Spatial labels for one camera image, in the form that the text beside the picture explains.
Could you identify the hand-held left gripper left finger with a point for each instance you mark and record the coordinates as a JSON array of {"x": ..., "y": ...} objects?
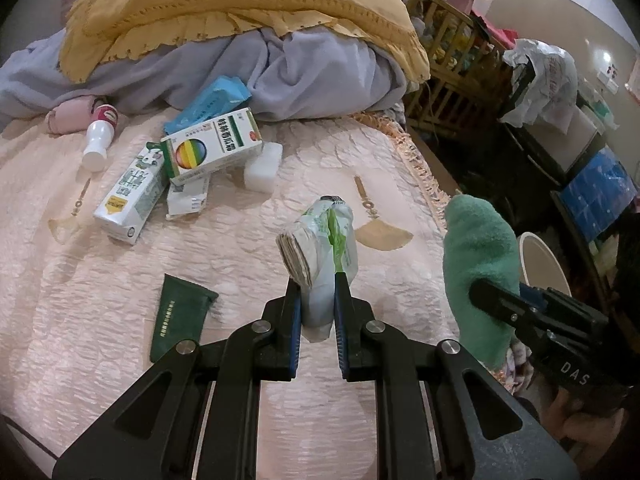
[{"x": 295, "y": 340}]

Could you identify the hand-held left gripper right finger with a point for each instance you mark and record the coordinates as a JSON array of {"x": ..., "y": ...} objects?
[{"x": 340, "y": 340}]

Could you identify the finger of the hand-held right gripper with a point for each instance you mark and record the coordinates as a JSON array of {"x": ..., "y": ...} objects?
[
  {"x": 532, "y": 294},
  {"x": 500, "y": 305}
]

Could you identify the cream plastic bucket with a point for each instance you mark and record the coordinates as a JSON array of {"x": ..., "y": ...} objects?
[{"x": 542, "y": 260}]

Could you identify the green fuzzy sock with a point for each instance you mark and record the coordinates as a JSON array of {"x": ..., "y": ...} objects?
[{"x": 480, "y": 250}]

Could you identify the white green printed wrapper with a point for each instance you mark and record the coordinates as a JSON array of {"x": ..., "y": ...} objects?
[{"x": 320, "y": 250}]

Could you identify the white green medicine box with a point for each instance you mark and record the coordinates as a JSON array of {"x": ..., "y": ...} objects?
[{"x": 130, "y": 195}]

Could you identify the blue wipes packet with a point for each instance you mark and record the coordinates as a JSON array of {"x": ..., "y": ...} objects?
[{"x": 210, "y": 100}]

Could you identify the person's right hand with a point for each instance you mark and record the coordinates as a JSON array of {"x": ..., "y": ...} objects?
[{"x": 555, "y": 410}]

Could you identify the dark green tube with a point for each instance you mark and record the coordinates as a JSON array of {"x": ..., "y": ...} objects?
[{"x": 180, "y": 315}]

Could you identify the blue tissue pack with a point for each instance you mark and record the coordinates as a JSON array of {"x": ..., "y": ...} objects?
[{"x": 600, "y": 195}]

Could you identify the white box rainbow circle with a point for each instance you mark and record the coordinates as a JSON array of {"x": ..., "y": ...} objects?
[{"x": 215, "y": 147}]

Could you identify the white plastic bag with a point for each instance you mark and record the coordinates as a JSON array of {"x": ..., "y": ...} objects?
[{"x": 545, "y": 80}]

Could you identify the wooden baby crib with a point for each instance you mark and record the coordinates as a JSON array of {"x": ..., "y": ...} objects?
[{"x": 450, "y": 50}]

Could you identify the lavender blanket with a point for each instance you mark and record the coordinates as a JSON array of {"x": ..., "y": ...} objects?
[{"x": 310, "y": 70}]

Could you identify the white bottle magenta label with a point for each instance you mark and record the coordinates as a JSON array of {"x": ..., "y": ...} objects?
[{"x": 97, "y": 140}]

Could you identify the pink bottle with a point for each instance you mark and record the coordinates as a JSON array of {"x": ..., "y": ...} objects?
[{"x": 70, "y": 115}]

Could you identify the yellow frilled pillow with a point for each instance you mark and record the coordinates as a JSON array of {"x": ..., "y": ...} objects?
[{"x": 225, "y": 5}]

